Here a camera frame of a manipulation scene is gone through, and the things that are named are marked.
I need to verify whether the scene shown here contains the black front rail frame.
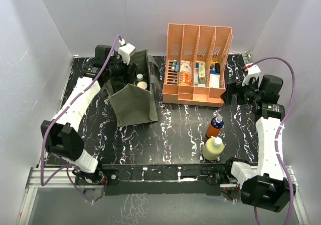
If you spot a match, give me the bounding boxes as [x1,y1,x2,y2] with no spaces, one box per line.
[75,159,251,197]

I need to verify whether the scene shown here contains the white box in organizer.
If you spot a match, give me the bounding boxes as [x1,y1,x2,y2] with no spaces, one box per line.
[209,73,220,88]

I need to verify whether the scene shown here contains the red white snack packet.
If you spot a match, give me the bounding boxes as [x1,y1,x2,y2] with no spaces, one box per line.
[180,60,192,86]

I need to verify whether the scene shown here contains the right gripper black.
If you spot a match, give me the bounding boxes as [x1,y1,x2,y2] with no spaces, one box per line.
[220,76,262,106]

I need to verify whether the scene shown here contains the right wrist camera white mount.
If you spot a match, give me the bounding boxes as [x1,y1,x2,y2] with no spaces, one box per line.
[242,63,261,86]

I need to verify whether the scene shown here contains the pale yellow bottle white cap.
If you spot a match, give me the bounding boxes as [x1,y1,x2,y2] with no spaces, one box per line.
[202,136,224,161]

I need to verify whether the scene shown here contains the small clear bottle white cap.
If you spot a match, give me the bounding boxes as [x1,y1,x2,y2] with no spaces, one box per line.
[136,74,143,82]

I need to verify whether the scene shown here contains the green white small box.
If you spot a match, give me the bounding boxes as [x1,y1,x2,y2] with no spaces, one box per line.
[194,62,206,87]

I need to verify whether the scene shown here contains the olive green canvas bag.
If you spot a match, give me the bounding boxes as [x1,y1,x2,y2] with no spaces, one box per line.
[98,49,161,127]

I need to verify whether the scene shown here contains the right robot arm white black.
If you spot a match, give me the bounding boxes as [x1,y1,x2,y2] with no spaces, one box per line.
[221,75,296,212]

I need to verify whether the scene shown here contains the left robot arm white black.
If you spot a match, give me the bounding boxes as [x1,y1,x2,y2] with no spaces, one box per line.
[41,43,136,184]

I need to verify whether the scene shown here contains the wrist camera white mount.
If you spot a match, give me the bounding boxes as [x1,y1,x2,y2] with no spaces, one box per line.
[242,63,261,86]
[118,39,136,65]

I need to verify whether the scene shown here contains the small blue tubes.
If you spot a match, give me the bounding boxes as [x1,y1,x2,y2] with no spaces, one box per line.
[171,60,180,72]

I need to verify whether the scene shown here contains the brown pump bottle white top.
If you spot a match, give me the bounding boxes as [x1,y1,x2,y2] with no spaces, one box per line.
[137,81,148,90]

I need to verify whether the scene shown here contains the orange plastic file organizer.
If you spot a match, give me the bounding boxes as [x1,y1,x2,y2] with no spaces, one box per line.
[163,24,233,107]

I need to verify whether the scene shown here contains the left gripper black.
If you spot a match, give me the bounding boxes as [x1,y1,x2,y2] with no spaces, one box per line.
[107,53,137,86]

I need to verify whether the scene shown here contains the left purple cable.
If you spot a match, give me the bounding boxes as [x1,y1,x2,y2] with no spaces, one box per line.
[40,34,123,203]

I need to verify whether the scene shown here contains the purple cable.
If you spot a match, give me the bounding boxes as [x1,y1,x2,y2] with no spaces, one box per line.
[40,34,123,203]
[248,57,296,225]

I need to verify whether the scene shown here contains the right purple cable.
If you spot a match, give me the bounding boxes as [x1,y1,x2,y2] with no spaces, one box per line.
[248,57,296,225]

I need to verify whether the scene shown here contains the dark blue orange pump bottle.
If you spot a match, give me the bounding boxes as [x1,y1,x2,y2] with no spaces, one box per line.
[205,115,224,138]

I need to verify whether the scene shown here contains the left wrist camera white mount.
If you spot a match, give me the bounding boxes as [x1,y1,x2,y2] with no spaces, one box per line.
[118,39,136,65]

